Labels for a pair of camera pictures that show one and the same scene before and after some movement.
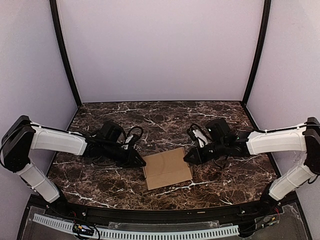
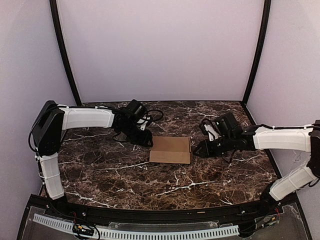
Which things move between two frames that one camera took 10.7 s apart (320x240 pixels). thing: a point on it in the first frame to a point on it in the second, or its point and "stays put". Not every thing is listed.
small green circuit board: (83, 229) stays put
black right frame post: (261, 48) stays put
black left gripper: (129, 157) to (136, 136)
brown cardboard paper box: (166, 168) to (171, 149)
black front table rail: (102, 213) stays put
